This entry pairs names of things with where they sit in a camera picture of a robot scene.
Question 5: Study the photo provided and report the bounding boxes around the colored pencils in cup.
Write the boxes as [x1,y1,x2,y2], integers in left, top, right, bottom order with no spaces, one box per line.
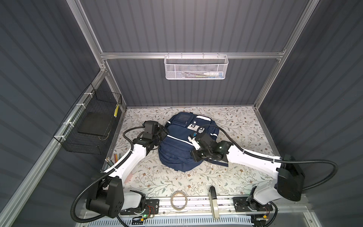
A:
[105,153,118,167]

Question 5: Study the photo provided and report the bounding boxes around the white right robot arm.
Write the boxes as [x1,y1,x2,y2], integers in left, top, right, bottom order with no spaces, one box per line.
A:
[188,124,338,227]

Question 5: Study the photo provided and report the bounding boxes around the clear tape roll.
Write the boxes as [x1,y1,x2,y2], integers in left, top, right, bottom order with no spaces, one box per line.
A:
[170,191,188,211]

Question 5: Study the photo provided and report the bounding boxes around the yellow tag on black basket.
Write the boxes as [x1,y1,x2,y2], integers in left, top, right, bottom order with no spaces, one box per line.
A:
[113,104,119,118]

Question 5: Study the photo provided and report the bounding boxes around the black wire mesh basket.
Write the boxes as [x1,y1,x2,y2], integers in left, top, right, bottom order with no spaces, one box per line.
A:
[54,87,123,155]

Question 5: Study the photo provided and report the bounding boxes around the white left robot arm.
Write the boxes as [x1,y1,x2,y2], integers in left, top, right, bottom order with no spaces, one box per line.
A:
[70,121,169,223]

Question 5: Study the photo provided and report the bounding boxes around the floral table mat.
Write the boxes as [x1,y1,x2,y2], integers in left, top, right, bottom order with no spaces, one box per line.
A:
[119,106,275,197]

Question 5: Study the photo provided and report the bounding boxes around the navy blue backpack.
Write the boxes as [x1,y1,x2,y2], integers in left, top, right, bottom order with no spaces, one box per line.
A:
[158,112,228,172]

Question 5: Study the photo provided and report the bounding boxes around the black beige box cutter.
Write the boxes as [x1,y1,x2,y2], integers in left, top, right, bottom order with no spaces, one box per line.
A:
[209,186,220,220]

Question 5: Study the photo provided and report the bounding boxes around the white wire mesh basket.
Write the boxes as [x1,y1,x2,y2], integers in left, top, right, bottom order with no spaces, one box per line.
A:
[164,54,229,80]

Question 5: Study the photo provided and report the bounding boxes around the markers in white basket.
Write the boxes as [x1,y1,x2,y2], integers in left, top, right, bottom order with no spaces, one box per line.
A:
[181,72,225,79]

